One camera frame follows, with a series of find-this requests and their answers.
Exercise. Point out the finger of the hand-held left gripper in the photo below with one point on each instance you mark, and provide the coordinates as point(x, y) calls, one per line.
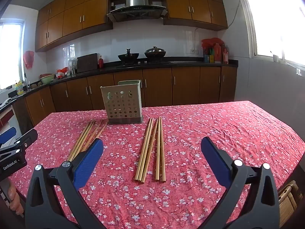
point(7, 134)
point(27, 137)

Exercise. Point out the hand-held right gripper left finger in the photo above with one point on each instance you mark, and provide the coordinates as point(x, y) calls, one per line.
point(88, 163)

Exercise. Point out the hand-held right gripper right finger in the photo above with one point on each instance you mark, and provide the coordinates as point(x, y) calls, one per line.
point(215, 159)

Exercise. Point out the bamboo chopstick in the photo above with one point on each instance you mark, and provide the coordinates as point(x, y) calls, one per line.
point(81, 139)
point(91, 136)
point(143, 148)
point(94, 136)
point(162, 148)
point(150, 152)
point(84, 138)
point(146, 148)
point(158, 148)
point(100, 132)

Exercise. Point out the perforated metal chopstick holder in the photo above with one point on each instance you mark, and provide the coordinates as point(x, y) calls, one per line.
point(121, 105)

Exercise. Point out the person's left hand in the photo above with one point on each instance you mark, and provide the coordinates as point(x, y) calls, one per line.
point(15, 196)

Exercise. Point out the red floral tablecloth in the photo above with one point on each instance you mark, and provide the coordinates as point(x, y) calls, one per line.
point(190, 136)

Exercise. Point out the yellow detergent bottle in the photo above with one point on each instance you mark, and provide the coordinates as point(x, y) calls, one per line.
point(19, 88)

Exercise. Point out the metal faucet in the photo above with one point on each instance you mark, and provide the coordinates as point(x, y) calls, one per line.
point(25, 81)

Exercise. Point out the green basin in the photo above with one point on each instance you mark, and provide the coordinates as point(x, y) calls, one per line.
point(47, 78)

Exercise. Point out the red plastic bag with white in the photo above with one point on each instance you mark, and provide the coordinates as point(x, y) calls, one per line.
point(61, 73)

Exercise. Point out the hanging red plastic bag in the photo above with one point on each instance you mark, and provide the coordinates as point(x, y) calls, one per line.
point(28, 59)

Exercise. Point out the wooden base cabinets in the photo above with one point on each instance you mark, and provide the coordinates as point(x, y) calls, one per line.
point(185, 85)

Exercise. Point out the small window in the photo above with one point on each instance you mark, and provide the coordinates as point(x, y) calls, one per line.
point(10, 54)

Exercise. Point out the dark cutting board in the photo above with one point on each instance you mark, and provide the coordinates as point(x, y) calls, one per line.
point(87, 62)

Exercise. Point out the black kitchen countertop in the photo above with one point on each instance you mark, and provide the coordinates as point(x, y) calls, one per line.
point(183, 64)

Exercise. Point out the small red bottle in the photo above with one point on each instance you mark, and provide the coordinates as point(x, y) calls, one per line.
point(101, 62)

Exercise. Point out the tall red condiment bottle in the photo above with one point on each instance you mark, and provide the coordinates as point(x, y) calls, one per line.
point(225, 54)

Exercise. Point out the orange condiment bottle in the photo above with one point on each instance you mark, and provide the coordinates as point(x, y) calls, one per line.
point(217, 53)

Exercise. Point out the black wok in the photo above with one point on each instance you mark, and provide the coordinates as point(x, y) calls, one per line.
point(128, 56)

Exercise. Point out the black gas stove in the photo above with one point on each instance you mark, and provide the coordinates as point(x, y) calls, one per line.
point(143, 63)

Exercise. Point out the white cup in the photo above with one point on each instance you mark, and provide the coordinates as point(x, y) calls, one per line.
point(275, 59)

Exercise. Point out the red containers in corner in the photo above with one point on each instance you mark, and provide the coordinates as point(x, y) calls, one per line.
point(211, 41)

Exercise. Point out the dark pot with lid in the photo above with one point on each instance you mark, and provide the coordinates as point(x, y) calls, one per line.
point(154, 53)

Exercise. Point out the long wooden upper cabinet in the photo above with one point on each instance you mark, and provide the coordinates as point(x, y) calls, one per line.
point(71, 16)

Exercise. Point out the large window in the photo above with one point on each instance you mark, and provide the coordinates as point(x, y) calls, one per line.
point(276, 19)

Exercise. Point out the short wooden upper cabinet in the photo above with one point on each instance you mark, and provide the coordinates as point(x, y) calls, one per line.
point(195, 4)

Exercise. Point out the steel range hood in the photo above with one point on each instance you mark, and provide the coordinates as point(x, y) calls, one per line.
point(137, 2)

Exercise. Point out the white wall socket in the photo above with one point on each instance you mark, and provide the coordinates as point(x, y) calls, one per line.
point(194, 51)

